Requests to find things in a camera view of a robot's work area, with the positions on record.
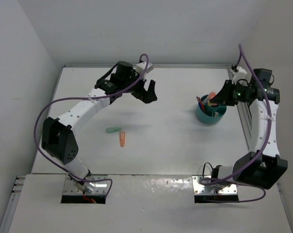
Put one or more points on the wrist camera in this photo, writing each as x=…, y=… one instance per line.
x=239, y=73
x=144, y=67

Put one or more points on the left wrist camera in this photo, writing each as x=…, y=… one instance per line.
x=144, y=67

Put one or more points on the metal base plate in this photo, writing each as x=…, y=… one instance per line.
x=200, y=189
x=73, y=187

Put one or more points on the teal round organizer container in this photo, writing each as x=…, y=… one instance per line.
x=207, y=117

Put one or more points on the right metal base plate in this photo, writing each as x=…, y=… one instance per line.
x=200, y=189

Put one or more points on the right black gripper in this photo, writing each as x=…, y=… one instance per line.
x=223, y=95

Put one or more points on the grey orange highlighter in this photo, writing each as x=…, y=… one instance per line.
x=209, y=96

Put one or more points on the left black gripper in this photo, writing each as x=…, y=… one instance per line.
x=146, y=96

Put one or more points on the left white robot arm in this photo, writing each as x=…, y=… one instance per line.
x=59, y=134

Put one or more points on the blue ballpoint pen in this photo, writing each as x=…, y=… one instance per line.
x=201, y=104

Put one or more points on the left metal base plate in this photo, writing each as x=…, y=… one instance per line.
x=73, y=187

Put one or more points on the green highlighter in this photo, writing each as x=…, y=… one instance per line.
x=113, y=129

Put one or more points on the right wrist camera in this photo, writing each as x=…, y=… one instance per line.
x=239, y=73

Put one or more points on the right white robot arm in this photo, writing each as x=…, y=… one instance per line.
x=262, y=166

